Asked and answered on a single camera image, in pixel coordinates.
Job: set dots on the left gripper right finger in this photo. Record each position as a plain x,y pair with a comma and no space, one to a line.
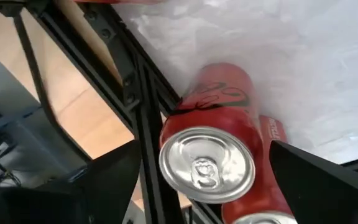
328,196

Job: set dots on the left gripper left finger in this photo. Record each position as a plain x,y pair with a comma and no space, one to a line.
57,202

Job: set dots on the red soda can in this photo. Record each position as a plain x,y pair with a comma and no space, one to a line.
253,196

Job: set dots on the red can with black script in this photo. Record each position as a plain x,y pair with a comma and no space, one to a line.
222,109

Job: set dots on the white table cover sheet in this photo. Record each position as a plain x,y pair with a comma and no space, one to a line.
291,62

